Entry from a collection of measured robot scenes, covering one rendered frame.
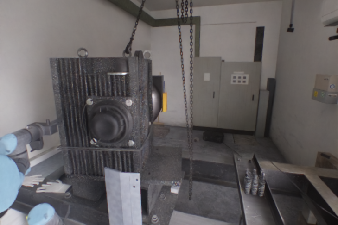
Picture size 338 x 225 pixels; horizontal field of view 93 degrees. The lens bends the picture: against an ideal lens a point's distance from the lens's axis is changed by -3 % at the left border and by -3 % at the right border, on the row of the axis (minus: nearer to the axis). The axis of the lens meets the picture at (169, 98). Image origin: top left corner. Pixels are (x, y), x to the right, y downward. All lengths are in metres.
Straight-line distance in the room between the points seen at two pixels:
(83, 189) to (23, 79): 1.11
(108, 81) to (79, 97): 0.20
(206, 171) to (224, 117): 2.29
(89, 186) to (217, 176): 1.20
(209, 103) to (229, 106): 0.43
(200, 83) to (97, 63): 3.05
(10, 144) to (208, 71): 3.50
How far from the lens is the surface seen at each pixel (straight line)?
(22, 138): 0.95
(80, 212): 1.59
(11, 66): 1.89
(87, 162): 1.21
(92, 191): 1.35
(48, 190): 1.63
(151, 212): 1.24
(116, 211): 1.08
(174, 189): 1.34
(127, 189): 0.95
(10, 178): 0.52
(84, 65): 1.04
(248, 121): 4.09
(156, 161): 1.26
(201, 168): 1.88
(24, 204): 2.03
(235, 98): 3.93
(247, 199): 1.42
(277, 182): 1.99
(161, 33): 4.37
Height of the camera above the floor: 1.56
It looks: 11 degrees down
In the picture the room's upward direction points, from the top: straight up
